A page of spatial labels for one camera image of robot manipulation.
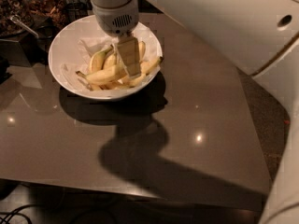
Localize glass jar with snacks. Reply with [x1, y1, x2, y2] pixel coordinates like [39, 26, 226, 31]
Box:
[0, 0, 34, 37]

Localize small yellow banana middle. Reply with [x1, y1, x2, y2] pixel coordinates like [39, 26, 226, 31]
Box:
[103, 53, 117, 69]

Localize white paper napkin liner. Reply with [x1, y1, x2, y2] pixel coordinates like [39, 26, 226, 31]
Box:
[61, 23, 163, 100]

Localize yellow banana in bowl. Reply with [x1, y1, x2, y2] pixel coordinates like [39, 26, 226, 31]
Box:
[140, 56, 164, 75]
[89, 45, 113, 73]

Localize white ceramic bowl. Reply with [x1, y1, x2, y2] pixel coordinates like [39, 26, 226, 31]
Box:
[49, 15, 160, 101]

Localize large yellow banana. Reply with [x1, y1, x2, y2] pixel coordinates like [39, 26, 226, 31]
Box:
[75, 40, 147, 86]

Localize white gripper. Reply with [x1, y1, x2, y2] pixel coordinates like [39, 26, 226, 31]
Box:
[93, 0, 141, 78]

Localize yellow banana right in bowl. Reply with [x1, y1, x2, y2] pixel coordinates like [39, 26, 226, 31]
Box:
[140, 56, 164, 75]

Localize dish of brown snacks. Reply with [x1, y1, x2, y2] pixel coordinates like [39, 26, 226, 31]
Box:
[27, 0, 68, 29]

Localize metal spoon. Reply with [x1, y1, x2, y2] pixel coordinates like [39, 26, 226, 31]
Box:
[10, 15, 39, 38]

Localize yellow banana left in bowl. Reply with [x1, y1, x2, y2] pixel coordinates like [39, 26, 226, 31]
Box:
[89, 45, 113, 73]

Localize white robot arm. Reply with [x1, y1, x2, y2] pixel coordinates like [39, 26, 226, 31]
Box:
[91, 0, 299, 224]

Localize black cables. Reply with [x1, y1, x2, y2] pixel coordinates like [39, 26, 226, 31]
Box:
[0, 203, 41, 224]

